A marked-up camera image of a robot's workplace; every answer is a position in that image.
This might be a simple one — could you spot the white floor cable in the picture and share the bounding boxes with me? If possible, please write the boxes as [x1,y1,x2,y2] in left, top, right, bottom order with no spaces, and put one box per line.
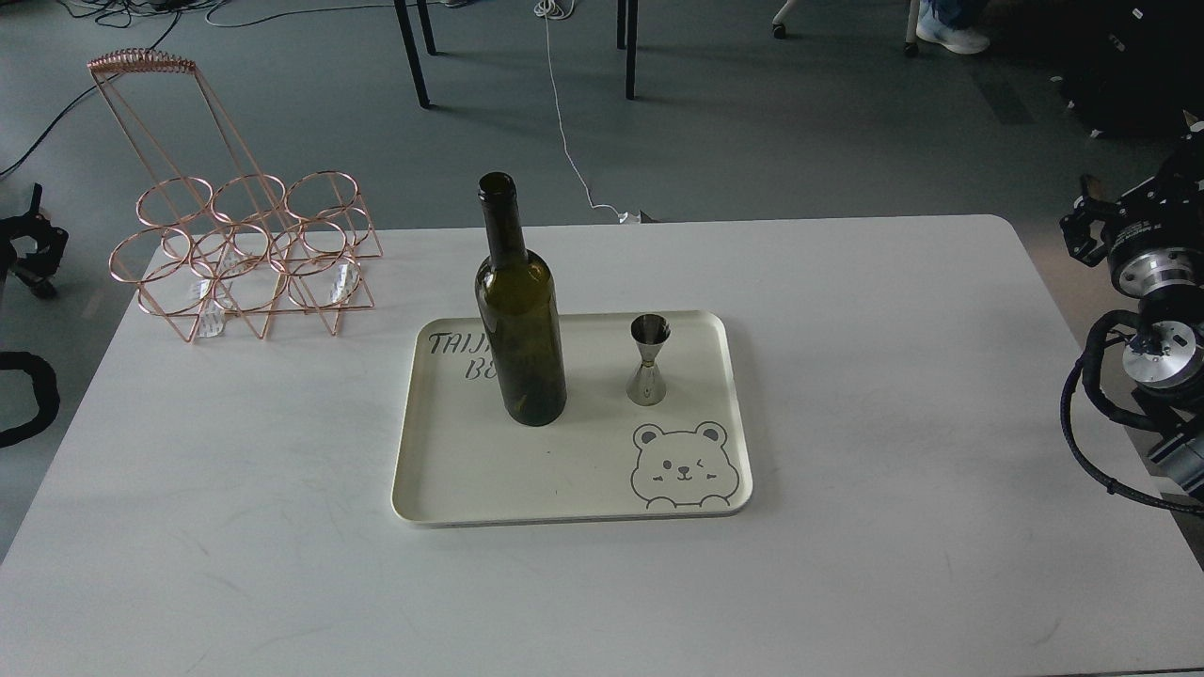
[535,0,641,224]

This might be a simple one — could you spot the black table leg left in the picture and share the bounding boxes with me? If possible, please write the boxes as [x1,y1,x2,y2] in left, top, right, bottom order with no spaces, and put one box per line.
[393,1,438,110]

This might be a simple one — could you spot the black table leg right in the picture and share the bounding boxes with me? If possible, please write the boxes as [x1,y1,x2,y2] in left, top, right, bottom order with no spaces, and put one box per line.
[616,0,638,102]

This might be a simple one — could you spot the steel double jigger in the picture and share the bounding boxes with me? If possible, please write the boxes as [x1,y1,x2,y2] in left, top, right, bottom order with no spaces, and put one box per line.
[626,313,671,406]

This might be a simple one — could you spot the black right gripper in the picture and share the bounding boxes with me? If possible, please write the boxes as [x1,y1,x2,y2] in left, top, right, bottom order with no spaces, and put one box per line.
[1060,175,1144,269]

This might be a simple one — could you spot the dark green wine bottle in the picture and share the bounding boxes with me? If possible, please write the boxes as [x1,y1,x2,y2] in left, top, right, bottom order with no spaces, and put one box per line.
[474,171,567,426]

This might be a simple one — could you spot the white sneaker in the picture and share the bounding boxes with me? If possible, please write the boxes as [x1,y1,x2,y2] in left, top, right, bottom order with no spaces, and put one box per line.
[916,5,990,55]

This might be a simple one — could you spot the rose gold wire bottle rack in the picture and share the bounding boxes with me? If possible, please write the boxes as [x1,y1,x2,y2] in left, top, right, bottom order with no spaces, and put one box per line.
[87,48,384,343]

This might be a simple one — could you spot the black corrugated cable left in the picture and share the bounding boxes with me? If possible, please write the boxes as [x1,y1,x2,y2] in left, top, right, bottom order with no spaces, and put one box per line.
[0,352,61,449]

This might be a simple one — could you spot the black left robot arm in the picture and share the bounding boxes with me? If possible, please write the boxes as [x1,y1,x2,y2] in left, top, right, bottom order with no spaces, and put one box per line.
[1,181,70,300]

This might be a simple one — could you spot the black equipment case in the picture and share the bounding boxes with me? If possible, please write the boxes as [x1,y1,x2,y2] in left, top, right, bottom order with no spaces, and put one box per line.
[1060,1,1203,136]

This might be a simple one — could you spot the white chair base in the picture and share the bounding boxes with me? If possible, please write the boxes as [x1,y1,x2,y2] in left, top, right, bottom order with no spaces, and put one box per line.
[769,1,922,57]

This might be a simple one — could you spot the black table leg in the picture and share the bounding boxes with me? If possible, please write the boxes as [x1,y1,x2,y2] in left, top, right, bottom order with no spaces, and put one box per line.
[616,0,638,102]
[393,1,438,110]

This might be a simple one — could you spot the cream bear serving tray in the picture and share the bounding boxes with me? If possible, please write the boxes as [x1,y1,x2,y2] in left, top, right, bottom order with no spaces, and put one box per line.
[393,311,753,526]

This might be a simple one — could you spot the black floor cables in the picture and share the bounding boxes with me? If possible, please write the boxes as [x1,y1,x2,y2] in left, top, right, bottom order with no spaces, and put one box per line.
[0,0,396,179]

